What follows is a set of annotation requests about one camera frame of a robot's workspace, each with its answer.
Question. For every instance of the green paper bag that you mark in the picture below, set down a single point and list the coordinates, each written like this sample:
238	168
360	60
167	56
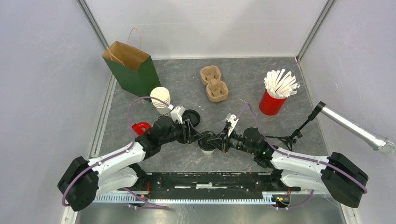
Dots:
132	68

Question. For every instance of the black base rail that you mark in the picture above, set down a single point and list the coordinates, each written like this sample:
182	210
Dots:
210	185

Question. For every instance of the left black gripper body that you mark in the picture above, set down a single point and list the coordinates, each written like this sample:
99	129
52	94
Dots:
180	133

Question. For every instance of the red cup holder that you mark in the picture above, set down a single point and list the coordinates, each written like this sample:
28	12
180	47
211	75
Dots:
269	105

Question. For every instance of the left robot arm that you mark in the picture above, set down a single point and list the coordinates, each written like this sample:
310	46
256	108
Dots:
84	179

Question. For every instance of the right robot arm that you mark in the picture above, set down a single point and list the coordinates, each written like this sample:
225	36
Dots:
334	174

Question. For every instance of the red D-shaped object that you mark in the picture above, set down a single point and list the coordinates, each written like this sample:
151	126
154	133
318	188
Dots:
141	127

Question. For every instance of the stack of white paper cups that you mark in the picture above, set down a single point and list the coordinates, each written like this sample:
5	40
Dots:
158	95

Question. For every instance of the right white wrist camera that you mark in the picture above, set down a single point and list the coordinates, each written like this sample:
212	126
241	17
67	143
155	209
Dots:
231	121

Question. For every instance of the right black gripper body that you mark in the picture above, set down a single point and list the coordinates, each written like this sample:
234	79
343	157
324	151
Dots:
234	141

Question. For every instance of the single black lid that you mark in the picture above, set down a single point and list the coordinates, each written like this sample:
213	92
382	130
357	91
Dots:
203	143

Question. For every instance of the single white paper cup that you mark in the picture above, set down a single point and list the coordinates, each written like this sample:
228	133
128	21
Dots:
208	151

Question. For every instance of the silver microphone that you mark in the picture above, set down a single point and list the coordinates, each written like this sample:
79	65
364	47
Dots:
377	142

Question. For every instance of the stack of cardboard cup carriers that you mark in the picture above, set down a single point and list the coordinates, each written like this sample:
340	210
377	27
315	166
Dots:
216	89

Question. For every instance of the stack of black lids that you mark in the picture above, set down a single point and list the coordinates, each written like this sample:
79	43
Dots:
193	116

